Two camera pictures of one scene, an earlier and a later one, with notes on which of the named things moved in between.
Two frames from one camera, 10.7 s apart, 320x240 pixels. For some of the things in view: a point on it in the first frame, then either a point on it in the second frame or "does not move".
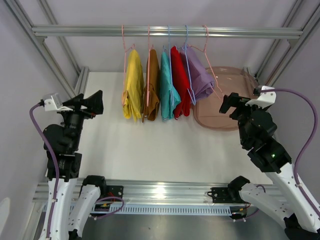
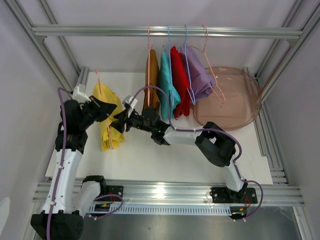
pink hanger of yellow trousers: [126, 50] to [107, 119]
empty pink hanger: [221, 97] does not move
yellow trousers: [132, 98] to [110, 137]
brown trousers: [151, 112] does not move
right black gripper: [232, 100] to [120, 124]
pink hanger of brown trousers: [149, 47] does not move
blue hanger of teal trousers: [170, 62] does not move
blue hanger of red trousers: [185, 48] does not move
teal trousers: [169, 98] does not move
